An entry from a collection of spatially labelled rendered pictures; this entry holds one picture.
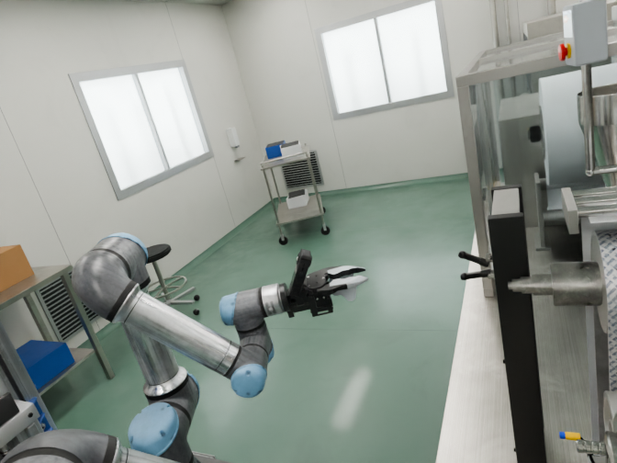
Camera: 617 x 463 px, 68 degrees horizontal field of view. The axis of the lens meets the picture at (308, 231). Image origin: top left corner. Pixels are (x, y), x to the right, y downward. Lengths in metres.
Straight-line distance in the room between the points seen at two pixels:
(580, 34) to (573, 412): 0.76
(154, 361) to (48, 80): 3.55
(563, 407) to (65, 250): 3.81
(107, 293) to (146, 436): 0.36
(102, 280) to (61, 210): 3.30
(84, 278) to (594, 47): 1.04
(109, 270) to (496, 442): 0.89
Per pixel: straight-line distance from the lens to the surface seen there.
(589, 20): 0.95
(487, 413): 1.20
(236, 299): 1.14
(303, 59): 6.43
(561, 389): 1.26
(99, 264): 1.06
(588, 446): 0.64
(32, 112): 4.36
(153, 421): 1.22
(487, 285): 1.60
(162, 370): 1.26
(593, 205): 0.76
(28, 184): 4.19
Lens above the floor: 1.71
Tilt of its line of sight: 19 degrees down
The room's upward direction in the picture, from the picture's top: 15 degrees counter-clockwise
